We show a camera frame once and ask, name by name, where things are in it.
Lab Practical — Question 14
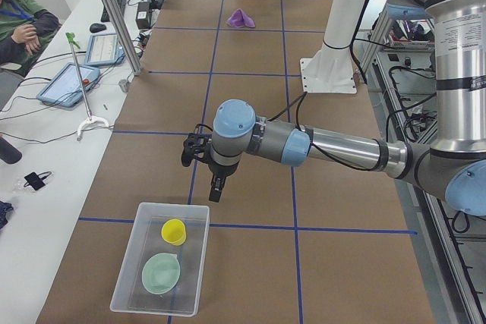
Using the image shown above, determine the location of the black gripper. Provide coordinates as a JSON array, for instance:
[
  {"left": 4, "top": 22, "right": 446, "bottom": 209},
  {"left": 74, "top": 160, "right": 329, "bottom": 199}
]
[{"left": 208, "top": 161, "right": 238, "bottom": 203}]

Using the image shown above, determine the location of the purple cloth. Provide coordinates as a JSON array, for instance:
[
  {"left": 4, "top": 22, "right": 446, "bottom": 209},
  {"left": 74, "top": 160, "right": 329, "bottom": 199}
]
[{"left": 226, "top": 8, "right": 256, "bottom": 28}]

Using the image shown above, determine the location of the yellow plastic cup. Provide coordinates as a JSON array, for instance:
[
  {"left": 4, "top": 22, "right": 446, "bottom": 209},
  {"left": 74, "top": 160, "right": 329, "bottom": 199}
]
[{"left": 161, "top": 219, "right": 187, "bottom": 247}]

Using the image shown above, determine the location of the mint green bowl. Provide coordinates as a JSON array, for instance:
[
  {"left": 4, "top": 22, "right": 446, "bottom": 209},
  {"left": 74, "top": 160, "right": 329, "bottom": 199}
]
[{"left": 141, "top": 253, "right": 181, "bottom": 294}]

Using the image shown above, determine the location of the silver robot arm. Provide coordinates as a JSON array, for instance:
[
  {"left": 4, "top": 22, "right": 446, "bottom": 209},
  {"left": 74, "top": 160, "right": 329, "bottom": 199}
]
[{"left": 208, "top": 0, "right": 485, "bottom": 216}]

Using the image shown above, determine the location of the black power adapter box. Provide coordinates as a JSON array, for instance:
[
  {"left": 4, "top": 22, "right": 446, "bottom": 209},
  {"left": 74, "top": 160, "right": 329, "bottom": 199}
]
[{"left": 135, "top": 2, "right": 153, "bottom": 30}]

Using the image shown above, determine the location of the clear plastic storage box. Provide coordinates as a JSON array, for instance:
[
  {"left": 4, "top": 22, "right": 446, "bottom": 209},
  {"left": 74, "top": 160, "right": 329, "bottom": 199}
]
[{"left": 110, "top": 202, "right": 210, "bottom": 317}]

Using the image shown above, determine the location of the black computer mouse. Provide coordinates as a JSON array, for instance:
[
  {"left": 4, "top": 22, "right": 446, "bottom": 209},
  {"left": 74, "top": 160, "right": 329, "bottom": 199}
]
[{"left": 89, "top": 23, "right": 107, "bottom": 33}]

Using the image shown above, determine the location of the far blue teach pendant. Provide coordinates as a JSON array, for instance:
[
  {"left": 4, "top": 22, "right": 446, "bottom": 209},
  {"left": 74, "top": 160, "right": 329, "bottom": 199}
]
[{"left": 84, "top": 33, "right": 125, "bottom": 67}]

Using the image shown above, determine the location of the blue teach pendant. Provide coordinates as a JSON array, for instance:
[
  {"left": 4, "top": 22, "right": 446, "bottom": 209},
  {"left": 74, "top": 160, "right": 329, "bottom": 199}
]
[
  {"left": 36, "top": 62, "right": 101, "bottom": 108},
  {"left": 84, "top": 33, "right": 125, "bottom": 67}
]

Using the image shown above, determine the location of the near blue teach pendant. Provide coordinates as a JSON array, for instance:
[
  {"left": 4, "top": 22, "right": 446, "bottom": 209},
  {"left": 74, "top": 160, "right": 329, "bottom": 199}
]
[{"left": 36, "top": 62, "right": 101, "bottom": 108}]

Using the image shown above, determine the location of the small black device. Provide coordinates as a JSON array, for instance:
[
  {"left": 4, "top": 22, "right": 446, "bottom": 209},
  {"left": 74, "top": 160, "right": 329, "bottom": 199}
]
[{"left": 24, "top": 171, "right": 52, "bottom": 191}]

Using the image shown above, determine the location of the seated person in green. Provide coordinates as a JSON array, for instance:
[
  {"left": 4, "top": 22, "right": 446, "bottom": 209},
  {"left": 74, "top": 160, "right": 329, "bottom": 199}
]
[{"left": 1, "top": 0, "right": 61, "bottom": 77}]

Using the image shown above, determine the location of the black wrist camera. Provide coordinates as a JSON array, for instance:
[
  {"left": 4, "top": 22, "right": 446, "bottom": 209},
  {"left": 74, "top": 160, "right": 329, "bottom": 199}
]
[{"left": 181, "top": 124, "right": 213, "bottom": 167}]

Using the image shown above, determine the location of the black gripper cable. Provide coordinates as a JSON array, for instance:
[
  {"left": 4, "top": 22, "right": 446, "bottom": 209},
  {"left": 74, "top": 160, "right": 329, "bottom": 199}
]
[{"left": 265, "top": 91, "right": 384, "bottom": 171}]

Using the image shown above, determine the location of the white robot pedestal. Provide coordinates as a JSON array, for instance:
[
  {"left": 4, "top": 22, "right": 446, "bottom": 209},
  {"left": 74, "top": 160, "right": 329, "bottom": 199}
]
[{"left": 300, "top": 0, "right": 366, "bottom": 94}]

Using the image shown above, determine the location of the aluminium frame post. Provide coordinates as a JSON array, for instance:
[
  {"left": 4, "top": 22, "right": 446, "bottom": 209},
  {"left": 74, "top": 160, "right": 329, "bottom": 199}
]
[{"left": 102, "top": 0, "right": 141, "bottom": 76}]

